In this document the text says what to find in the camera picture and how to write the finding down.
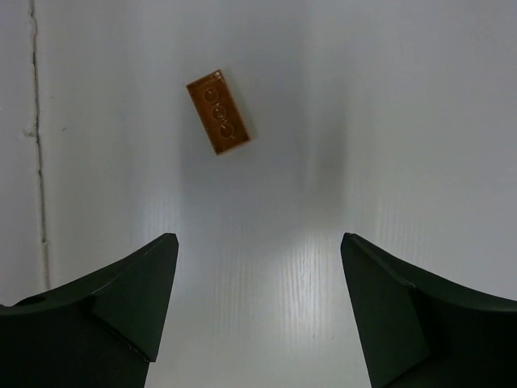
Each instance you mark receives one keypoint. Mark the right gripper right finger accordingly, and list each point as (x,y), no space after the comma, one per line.
(417,329)

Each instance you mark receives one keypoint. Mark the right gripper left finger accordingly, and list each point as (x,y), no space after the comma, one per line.
(101,330)

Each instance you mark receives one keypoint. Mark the orange lego plate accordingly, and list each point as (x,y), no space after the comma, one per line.
(218,112)

